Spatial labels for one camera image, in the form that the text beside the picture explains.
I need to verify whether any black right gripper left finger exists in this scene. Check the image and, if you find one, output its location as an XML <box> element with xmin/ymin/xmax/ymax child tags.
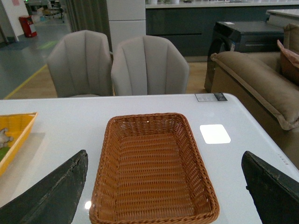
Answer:
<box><xmin>0</xmin><ymin>150</ymin><xmax>88</xmax><ymax>224</ymax></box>

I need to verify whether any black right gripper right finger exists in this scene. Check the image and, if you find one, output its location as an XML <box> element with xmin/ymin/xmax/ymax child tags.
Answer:
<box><xmin>241</xmin><ymin>151</ymin><xmax>299</xmax><ymax>224</ymax></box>

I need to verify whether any brown wicker basket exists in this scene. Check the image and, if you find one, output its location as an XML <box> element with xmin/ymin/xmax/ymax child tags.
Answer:
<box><xmin>89</xmin><ymin>113</ymin><xmax>220</xmax><ymax>224</ymax></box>

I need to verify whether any toy dog figurine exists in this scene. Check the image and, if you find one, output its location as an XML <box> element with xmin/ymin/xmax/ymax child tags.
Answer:
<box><xmin>0</xmin><ymin>127</ymin><xmax>14</xmax><ymax>148</ymax></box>

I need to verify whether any brown sofa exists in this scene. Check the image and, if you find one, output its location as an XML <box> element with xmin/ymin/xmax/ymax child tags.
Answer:
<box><xmin>211</xmin><ymin>23</ymin><xmax>299</xmax><ymax>167</ymax></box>

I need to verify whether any table label sticker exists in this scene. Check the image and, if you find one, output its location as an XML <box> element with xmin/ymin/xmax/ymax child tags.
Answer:
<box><xmin>195</xmin><ymin>93</ymin><xmax>227</xmax><ymax>102</ymax></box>

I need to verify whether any orange cushion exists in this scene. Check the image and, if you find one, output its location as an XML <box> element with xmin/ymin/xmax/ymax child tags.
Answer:
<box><xmin>277</xmin><ymin>40</ymin><xmax>299</xmax><ymax>85</ymax></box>

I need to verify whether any grey chair left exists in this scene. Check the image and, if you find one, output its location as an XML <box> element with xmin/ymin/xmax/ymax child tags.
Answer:
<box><xmin>47</xmin><ymin>30</ymin><xmax>113</xmax><ymax>98</ymax></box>

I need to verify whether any grey chair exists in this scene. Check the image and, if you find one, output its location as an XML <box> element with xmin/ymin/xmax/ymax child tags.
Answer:
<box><xmin>111</xmin><ymin>35</ymin><xmax>190</xmax><ymax>96</ymax></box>
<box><xmin>47</xmin><ymin>30</ymin><xmax>113</xmax><ymax>98</ymax></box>

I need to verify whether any grey chair right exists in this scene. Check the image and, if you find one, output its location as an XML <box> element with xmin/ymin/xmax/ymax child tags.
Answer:
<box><xmin>111</xmin><ymin>35</ymin><xmax>190</xmax><ymax>96</ymax></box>

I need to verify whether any red fire cabinet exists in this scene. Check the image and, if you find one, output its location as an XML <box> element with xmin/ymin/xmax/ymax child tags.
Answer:
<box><xmin>19</xmin><ymin>15</ymin><xmax>37</xmax><ymax>38</ymax></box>

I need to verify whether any dark kitchen counter cabinet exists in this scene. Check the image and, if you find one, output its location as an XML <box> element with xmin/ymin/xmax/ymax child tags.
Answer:
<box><xmin>146</xmin><ymin>0</ymin><xmax>299</xmax><ymax>56</ymax></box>

